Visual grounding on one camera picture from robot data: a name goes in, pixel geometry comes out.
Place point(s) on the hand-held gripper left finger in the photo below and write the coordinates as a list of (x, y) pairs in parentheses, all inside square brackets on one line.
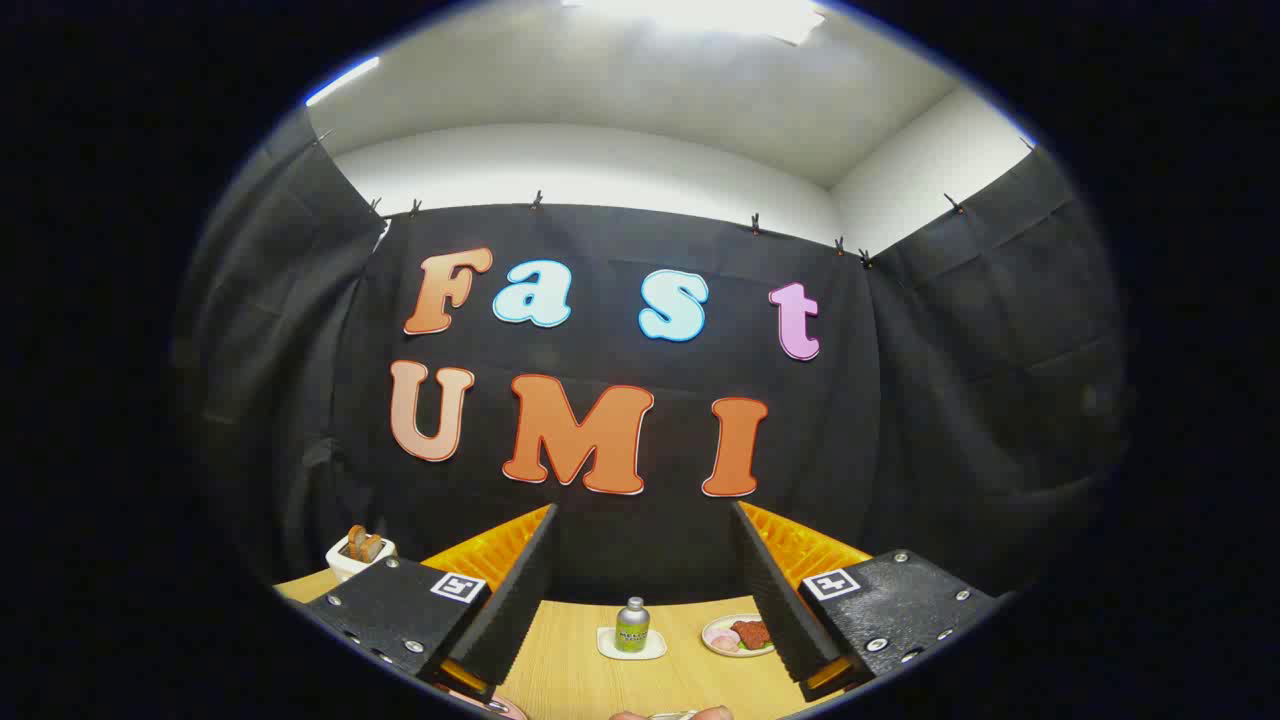
[(520, 590)]

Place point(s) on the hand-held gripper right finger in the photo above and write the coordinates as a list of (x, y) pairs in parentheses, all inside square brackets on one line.
[(775, 590)]

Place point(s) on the brown fried meat piece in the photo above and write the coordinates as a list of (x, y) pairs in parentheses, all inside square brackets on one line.
[(750, 634)]

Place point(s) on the pink ham slice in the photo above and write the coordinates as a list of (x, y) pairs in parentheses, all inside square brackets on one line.
[(722, 642)]

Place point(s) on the white oval food plate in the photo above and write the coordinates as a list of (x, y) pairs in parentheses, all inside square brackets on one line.
[(715, 645)]

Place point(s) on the green label drink bottle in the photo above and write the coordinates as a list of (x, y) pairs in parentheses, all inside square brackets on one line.
[(632, 630)]

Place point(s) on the pink round plate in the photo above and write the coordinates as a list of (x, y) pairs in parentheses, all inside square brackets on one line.
[(505, 711)]

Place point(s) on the white square coaster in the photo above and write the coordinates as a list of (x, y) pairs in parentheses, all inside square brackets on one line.
[(655, 650)]

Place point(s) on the toasted bread slice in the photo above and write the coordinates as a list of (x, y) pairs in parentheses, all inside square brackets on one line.
[(372, 548), (355, 542)]

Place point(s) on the white toaster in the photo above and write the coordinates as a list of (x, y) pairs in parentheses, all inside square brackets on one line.
[(345, 568)]

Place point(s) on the row of black cloth clips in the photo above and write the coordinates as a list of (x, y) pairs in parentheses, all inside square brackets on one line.
[(755, 223)]

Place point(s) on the ceiling light panel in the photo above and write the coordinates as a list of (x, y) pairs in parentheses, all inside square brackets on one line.
[(700, 15)]

